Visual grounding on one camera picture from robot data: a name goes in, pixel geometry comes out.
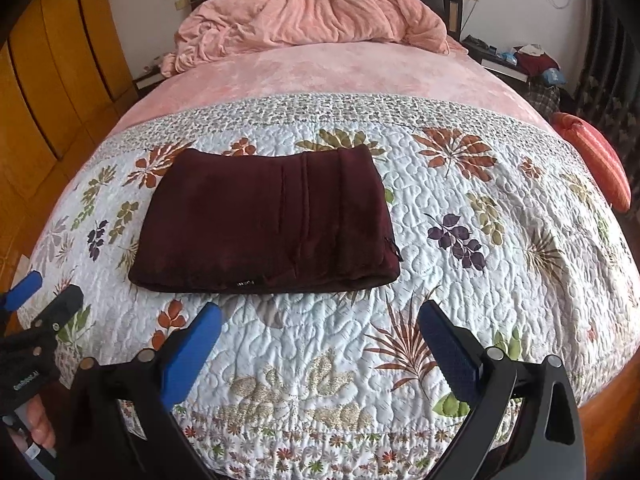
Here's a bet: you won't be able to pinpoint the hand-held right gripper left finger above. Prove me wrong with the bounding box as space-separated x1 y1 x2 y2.
60 302 224 480

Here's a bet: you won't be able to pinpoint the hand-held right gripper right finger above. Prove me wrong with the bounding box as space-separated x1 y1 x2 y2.
417 300 587 480

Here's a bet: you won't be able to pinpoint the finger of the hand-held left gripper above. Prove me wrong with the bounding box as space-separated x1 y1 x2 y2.
0 270 44 313
27 284 85 343

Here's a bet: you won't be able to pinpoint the maroon pants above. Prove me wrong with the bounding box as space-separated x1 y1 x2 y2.
128 144 404 295

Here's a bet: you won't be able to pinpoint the person's left hand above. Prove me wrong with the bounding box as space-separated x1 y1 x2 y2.
27 400 55 450

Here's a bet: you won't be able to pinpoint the floral quilt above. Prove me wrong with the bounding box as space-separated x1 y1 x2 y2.
17 92 633 480

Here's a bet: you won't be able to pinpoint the wooden wardrobe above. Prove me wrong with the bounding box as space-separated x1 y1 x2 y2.
0 0 139 281

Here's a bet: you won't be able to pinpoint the dark nightstand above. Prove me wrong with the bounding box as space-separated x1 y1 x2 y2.
461 35 532 84
132 57 170 97

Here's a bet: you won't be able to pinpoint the orange pillow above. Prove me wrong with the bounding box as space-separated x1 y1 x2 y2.
549 112 632 214

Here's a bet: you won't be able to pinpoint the plaid bag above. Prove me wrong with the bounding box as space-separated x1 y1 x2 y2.
524 79 565 117

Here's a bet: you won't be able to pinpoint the pink bed sheet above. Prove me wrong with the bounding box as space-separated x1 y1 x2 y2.
117 42 557 133

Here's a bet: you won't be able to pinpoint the dark red cloth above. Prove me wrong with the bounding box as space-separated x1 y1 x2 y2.
514 44 561 77

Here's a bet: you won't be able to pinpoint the dark patterned curtain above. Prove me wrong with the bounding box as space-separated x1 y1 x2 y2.
570 0 640 203

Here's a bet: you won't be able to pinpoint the crumpled pink blanket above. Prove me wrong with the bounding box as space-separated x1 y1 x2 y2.
160 0 467 79

